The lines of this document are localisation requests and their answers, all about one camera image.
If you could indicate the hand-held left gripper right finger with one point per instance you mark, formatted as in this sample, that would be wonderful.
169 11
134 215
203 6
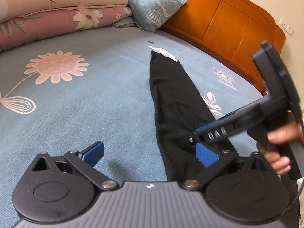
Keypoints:
205 156

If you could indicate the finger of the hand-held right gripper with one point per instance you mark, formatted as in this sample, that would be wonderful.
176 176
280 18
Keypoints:
209 127

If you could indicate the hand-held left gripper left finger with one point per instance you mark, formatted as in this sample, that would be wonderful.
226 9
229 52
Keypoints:
95 152

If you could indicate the black pants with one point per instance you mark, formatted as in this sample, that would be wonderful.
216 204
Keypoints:
171 95

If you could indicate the person's right hand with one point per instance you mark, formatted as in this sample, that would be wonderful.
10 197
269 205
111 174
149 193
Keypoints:
285 133

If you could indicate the blue floral bed sheet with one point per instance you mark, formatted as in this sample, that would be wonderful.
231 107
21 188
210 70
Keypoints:
95 99

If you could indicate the wooden headboard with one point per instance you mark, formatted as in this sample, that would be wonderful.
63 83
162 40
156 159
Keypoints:
225 21

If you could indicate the blue pillow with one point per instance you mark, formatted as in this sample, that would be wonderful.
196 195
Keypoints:
152 7

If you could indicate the pink floral quilt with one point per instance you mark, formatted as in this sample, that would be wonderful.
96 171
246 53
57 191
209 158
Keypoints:
47 11

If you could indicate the white wall socket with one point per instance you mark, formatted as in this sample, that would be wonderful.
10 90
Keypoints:
287 26

